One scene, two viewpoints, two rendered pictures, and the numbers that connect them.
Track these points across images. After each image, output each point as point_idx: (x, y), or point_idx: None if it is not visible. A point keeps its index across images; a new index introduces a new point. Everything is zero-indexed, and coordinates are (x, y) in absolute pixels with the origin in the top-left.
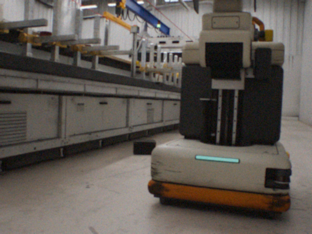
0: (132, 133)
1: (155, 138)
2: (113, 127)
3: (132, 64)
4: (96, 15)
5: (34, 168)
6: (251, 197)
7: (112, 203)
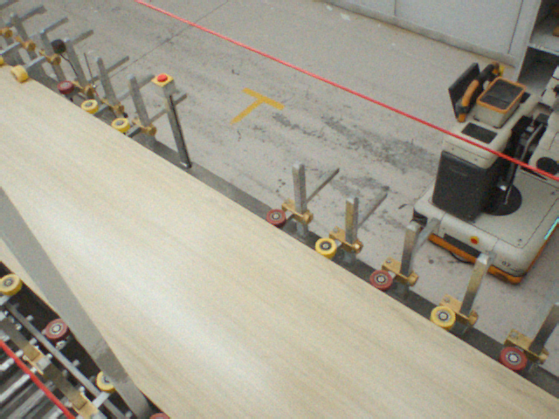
0: None
1: None
2: None
3: (184, 147)
4: (301, 167)
5: None
6: (556, 227)
7: (508, 318)
